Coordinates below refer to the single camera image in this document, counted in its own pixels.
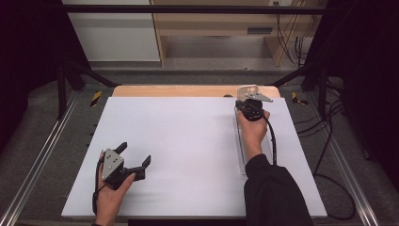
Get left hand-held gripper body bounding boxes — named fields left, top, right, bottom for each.
left=101, top=148, right=148, bottom=191

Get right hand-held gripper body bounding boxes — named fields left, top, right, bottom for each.
left=235, top=91, right=274, bottom=123

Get clear plastic tray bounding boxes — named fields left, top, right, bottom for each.
left=232, top=105, right=275, bottom=177

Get person's right hand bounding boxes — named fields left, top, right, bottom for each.
left=236, top=107, right=271, bottom=163

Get person's left hand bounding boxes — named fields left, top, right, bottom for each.
left=95, top=150, right=136, bottom=218

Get white table board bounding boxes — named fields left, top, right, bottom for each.
left=60, top=96, right=328, bottom=219

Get wooden table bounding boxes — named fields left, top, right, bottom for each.
left=111, top=84, right=281, bottom=99

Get light wooden desk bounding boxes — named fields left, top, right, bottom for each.
left=150, top=0, right=328, bottom=68

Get white cabinet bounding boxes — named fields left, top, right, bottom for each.
left=61, top=0, right=161, bottom=63

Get dark curtain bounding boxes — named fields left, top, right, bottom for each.
left=0, top=0, right=92, bottom=153
left=303, top=0, right=399, bottom=185

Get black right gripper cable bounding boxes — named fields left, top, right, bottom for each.
left=262, top=111, right=358, bottom=221

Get black frame strut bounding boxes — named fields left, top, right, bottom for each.
left=265, top=60, right=329, bottom=120
left=56, top=60, right=121, bottom=121

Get bundle of hanging cables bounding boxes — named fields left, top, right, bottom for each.
left=275, top=0, right=318, bottom=68

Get black floor cables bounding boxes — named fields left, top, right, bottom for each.
left=295, top=79, right=346, bottom=175

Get aluminium rail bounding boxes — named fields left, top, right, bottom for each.
left=0, top=92, right=80, bottom=226
left=304, top=92, right=381, bottom=226

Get black horizontal frame bar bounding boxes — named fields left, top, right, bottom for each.
left=61, top=4, right=327, bottom=15

